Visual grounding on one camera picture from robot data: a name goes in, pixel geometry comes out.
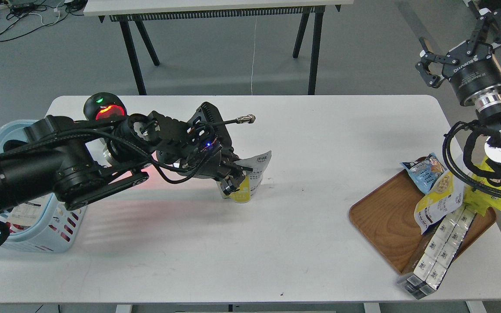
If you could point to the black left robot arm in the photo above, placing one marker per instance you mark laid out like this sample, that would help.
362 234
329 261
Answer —
84 161

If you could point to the yellow snack packet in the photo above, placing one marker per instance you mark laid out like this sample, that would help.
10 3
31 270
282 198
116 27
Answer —
479 202

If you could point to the light blue plastic basket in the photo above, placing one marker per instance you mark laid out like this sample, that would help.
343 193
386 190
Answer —
57 228

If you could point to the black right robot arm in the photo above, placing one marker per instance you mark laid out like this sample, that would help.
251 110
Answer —
482 150

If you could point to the blue snack bag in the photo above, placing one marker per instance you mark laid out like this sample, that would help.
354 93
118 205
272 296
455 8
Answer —
424 172

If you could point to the brown wooden tray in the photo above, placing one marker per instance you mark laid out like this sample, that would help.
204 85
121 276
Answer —
385 217

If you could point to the yellow white snack pouch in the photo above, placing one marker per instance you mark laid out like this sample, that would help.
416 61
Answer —
252 180
445 197

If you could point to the white receipt paper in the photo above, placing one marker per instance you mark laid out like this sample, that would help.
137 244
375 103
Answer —
26 214

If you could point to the snack packets in basket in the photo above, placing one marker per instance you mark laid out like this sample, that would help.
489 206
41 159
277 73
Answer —
16 228

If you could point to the black barcode scanner red window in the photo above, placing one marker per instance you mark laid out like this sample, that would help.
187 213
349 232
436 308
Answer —
103 105

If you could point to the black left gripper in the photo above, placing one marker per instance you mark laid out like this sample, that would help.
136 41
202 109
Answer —
198 148

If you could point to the white tissue multipack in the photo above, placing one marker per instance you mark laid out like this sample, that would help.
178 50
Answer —
440 245

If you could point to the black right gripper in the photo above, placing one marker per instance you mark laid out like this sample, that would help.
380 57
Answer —
476 74

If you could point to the white background table black legs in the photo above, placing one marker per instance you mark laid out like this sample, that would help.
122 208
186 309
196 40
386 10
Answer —
138 11

